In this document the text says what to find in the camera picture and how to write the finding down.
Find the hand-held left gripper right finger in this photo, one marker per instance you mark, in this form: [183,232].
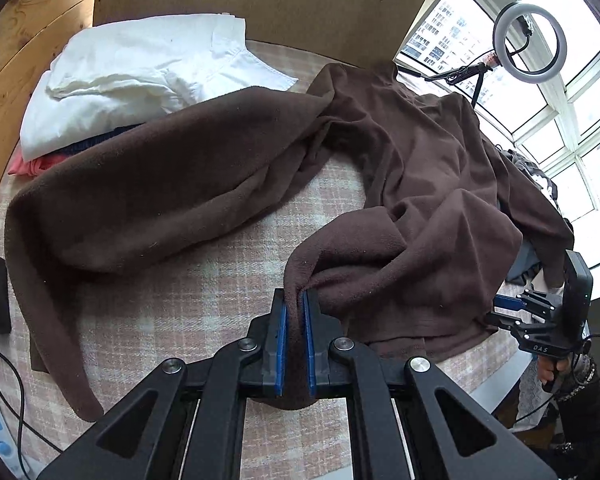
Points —
[310,345]

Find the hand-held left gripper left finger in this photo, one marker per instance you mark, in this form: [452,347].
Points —
[281,345]

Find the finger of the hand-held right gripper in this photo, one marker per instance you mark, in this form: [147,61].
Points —
[535,301]
[525,328]

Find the brown sweater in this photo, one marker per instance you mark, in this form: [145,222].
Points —
[180,170]

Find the person's right forearm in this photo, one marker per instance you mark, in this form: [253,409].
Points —
[590,400]

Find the person's right hand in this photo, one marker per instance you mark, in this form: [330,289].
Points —
[547,372]

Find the slate blue garment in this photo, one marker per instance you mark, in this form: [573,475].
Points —
[522,262]

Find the pink plaid blanket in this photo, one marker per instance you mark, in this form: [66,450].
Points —
[180,310]

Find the grey garment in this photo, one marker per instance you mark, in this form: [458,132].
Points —
[530,165]

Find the dark blue garment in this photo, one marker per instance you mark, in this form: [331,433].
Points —
[87,144]

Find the pink garment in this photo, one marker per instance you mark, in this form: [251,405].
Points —
[30,165]

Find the white folded garment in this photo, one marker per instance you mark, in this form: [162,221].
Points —
[130,70]

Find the wooden board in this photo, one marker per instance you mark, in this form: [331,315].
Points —
[280,0]

